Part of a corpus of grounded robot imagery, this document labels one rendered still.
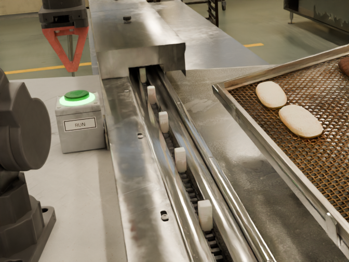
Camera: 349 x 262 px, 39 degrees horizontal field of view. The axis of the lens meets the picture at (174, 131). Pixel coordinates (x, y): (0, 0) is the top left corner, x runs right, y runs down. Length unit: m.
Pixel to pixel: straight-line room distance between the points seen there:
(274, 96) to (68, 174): 0.32
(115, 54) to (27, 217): 0.52
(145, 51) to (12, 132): 0.54
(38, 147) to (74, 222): 0.12
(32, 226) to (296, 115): 0.35
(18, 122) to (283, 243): 0.30
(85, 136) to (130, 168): 0.17
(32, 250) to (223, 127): 0.41
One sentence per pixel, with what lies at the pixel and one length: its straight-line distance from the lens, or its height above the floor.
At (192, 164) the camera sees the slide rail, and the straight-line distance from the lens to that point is 0.66.
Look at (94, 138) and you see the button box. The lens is 0.79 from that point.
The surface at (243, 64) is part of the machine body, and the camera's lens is 1.22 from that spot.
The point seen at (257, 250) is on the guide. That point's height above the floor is 0.86.
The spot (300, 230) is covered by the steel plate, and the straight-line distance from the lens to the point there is 0.58.
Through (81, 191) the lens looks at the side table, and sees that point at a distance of 0.69.
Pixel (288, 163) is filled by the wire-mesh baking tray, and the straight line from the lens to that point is 0.55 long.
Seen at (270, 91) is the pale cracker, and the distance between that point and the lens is 0.74.
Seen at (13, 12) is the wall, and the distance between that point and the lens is 7.67.
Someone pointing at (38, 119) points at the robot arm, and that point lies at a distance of 0.55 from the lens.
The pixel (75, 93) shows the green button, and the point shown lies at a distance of 0.80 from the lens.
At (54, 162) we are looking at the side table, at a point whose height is 0.82.
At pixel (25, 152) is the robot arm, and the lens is 0.52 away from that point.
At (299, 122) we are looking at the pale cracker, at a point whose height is 0.91.
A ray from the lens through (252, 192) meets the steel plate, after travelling 0.65.
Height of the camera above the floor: 1.15
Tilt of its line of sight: 23 degrees down
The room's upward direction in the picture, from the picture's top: 4 degrees counter-clockwise
